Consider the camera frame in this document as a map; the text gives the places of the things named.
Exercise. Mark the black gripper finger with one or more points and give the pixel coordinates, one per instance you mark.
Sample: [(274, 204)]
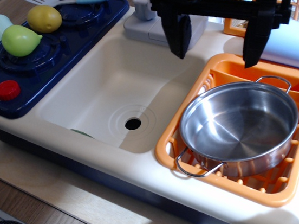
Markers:
[(256, 38), (177, 29)]

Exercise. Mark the stainless steel pan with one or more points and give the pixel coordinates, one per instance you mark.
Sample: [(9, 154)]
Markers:
[(240, 128)]

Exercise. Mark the cream toy sink unit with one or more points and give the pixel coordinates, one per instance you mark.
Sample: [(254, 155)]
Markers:
[(88, 146)]

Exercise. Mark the grey toy faucet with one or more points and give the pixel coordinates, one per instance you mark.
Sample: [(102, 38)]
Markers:
[(145, 25)]

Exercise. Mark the light blue plastic cup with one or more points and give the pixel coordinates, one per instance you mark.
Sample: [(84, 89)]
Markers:
[(283, 45)]

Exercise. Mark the yellow toy potato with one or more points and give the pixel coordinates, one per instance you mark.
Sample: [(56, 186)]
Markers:
[(44, 19)]

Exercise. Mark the green toy pear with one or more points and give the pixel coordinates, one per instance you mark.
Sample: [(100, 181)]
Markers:
[(20, 41)]

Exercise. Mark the red stove knob right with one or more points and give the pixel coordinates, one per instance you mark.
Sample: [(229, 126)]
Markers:
[(9, 90)]

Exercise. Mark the navy blue toy stove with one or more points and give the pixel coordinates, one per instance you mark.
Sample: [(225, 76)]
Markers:
[(83, 26)]

